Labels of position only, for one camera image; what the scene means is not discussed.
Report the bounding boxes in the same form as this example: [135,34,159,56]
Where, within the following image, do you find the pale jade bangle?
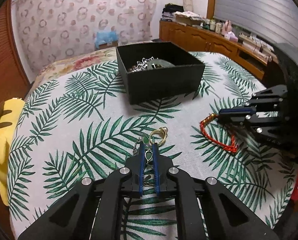
[145,58,176,69]

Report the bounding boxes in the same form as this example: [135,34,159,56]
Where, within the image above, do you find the white power strip with cables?
[239,32,273,56]

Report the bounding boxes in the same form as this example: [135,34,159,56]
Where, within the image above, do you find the wooden slatted wardrobe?
[0,0,30,120]

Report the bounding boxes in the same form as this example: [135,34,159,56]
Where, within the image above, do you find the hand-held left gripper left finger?
[17,144,146,240]

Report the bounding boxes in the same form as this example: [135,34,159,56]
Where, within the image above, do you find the pink bottle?
[221,20,234,34]

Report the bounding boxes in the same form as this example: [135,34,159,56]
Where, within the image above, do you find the red cord bracelet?
[199,114,239,153]

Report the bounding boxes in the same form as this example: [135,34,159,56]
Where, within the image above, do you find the black jewelry box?
[115,42,206,105]

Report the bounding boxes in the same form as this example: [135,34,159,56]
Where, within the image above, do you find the stack of folded clothes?
[161,3,184,22]

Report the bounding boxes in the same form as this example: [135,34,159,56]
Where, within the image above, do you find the floral bed blanket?
[35,47,120,80]

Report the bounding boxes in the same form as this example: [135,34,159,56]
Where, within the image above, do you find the flat cardboard box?
[174,11,204,26]

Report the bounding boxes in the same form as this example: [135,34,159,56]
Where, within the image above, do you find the grey window blind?
[213,0,298,47]

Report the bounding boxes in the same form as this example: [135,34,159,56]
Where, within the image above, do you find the pink tissue box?
[225,32,240,42]

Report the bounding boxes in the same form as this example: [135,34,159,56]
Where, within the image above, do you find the long wooden cabinet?
[159,20,275,81]

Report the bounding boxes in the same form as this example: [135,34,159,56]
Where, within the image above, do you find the blue plush on stool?
[95,30,119,48]

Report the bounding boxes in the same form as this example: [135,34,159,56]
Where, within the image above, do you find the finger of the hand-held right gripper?
[218,112,290,145]
[218,84,289,118]

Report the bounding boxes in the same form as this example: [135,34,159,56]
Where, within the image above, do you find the group of cosmetic bottles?
[201,19,223,33]

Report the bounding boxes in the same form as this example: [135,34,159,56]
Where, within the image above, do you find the gold ring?
[149,127,169,146]

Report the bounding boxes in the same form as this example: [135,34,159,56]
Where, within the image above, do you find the ring patterned curtain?
[11,0,157,73]

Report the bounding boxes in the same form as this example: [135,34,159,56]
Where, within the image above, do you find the green pendant necklace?
[133,135,162,188]

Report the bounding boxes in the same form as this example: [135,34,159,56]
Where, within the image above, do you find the small cardboard box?
[99,41,118,50]

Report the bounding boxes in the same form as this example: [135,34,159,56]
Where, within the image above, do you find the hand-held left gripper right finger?
[152,142,281,240]

